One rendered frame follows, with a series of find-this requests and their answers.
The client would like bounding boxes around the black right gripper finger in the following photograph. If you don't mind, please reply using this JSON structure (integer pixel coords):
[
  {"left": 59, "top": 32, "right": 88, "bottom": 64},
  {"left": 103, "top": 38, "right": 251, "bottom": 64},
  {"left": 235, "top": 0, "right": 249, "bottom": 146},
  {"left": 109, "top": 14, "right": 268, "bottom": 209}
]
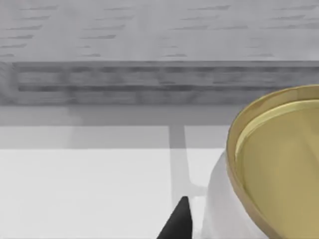
[{"left": 156, "top": 196, "right": 194, "bottom": 239}]

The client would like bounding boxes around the white can with gold lid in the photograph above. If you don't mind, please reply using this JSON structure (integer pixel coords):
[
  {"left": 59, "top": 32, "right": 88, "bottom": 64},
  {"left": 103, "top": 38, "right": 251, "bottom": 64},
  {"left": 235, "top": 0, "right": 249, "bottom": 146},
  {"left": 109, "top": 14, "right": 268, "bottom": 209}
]
[{"left": 200, "top": 84, "right": 319, "bottom": 239}]

